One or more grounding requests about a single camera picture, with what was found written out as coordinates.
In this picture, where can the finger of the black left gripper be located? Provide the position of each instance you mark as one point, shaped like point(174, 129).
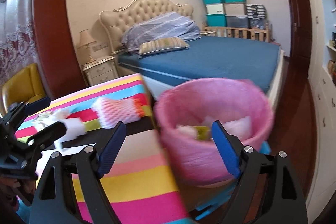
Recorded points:
point(45, 138)
point(36, 106)

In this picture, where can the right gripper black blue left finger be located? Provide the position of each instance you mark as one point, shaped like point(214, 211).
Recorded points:
point(55, 199)

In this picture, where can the white foam sheet roll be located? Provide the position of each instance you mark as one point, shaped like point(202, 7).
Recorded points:
point(75, 128)

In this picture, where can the pink foam fruit net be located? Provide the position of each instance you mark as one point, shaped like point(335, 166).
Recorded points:
point(110, 112)

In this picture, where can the white foam block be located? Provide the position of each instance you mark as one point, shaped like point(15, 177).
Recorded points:
point(241, 128)

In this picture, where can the pink bag trash bin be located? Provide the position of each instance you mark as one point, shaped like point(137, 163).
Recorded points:
point(185, 115)

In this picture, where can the white barcode carton box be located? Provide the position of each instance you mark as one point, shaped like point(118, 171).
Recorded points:
point(45, 119)

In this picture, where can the yellow leather armchair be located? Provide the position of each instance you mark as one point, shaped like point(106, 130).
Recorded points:
point(25, 86)

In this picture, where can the white wardrobe with drawers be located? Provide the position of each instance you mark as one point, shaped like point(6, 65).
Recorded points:
point(321, 199)

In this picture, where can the dark red wooden panel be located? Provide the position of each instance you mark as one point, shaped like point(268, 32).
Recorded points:
point(56, 49)

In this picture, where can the lace pink curtain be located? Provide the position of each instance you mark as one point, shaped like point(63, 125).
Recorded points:
point(18, 41)

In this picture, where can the cream nightstand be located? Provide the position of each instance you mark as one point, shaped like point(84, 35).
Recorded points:
point(100, 71)

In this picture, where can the beige table lamp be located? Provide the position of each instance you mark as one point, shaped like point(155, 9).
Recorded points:
point(86, 42)

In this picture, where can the green white plastic wrapper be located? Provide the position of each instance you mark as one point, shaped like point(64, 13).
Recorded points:
point(204, 133)

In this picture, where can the crumpled white paper wad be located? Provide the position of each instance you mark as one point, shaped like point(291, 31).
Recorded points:
point(189, 131)

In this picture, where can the beige tufted headboard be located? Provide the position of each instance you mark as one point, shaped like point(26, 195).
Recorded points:
point(118, 21)

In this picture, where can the striped yellow pillow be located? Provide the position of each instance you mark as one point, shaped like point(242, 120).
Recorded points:
point(161, 46)

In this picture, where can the blue mattress bed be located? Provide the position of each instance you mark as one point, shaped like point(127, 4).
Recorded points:
point(211, 57)

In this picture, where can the grey striped duvet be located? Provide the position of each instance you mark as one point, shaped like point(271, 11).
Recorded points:
point(168, 25)

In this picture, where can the dark red door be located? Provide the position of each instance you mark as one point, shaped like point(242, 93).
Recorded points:
point(301, 30)

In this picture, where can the grey clear storage bin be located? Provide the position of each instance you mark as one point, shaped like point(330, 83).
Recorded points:
point(240, 21)

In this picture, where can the black white checked bag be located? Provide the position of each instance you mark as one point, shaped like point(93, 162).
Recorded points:
point(256, 11)

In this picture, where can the teal storage bin lower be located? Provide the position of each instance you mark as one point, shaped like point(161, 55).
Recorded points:
point(216, 20)

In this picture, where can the white storage box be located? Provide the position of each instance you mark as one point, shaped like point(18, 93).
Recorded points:
point(217, 8)

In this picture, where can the wooden crib rail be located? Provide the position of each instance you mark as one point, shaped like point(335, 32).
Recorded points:
point(235, 32)

